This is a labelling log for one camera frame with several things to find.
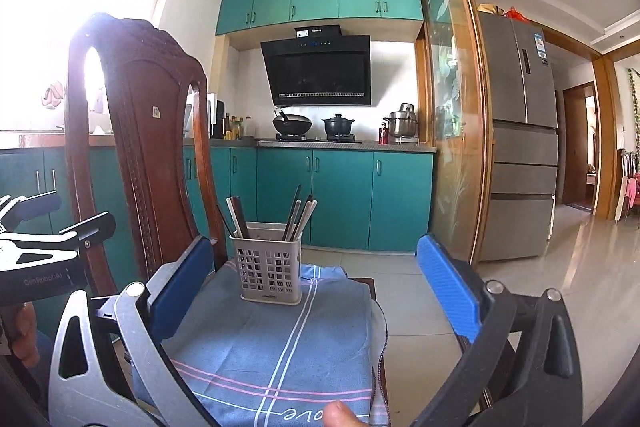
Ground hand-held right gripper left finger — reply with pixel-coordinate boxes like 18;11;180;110
47;234;217;427

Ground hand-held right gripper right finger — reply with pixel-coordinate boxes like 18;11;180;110
412;233;588;427

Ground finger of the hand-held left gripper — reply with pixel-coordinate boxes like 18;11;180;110
0;213;117;265
0;192;63;233

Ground white plastic utensil basket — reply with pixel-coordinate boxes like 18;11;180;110
229;222;304;305

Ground person's left hand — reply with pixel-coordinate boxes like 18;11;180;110
11;301;41;364

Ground person's right hand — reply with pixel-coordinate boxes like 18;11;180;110
324;399;361;427

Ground dark grey chopstick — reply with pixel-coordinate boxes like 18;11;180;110
216;205;235;237

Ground blue striped cloth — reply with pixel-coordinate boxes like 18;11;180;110
132;262;391;427

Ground brown wooden chair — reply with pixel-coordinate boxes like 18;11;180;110
64;13;228;303

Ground wooden glass sliding door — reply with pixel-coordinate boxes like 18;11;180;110
415;0;493;263

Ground teal base cabinets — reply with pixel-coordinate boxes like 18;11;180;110
0;144;435;253

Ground silver refrigerator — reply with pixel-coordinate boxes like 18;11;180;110
477;12;560;260

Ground row of condiment bottles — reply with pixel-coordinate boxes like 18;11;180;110
223;112;244;141

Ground stainless steel pot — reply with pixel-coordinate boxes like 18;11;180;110
382;103;420;138

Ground black countertop appliance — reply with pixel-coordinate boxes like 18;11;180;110
210;99;226;138

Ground black cooking pot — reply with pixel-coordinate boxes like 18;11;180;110
321;114;356;138

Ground gas stove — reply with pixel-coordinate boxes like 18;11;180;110
275;133;363;144

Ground black wok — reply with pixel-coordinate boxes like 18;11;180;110
272;108;314;135

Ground pink cloth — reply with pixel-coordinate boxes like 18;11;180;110
622;174;640;210

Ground black range hood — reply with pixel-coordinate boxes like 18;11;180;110
260;24;372;106

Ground green hanging vine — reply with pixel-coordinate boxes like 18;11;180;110
627;67;640;128

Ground red plastic bag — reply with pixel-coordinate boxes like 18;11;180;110
492;4;531;24

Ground wooden door frame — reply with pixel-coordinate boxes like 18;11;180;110
562;82;598;215

